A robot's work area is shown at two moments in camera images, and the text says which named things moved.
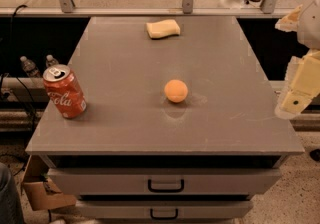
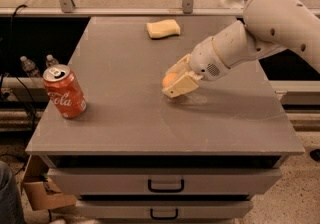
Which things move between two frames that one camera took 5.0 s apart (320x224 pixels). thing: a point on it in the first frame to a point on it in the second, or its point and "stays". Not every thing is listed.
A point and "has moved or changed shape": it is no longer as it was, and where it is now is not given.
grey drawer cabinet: [165, 120] stays
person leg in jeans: [10, 212] stays
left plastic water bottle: [30, 68] stays
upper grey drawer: [165, 182] stays
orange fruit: [176, 90] has moved or changed shape
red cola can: [64, 91] stays
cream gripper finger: [302, 87] to [188, 81]
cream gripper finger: [289, 22] to [183, 66]
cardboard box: [40, 190] stays
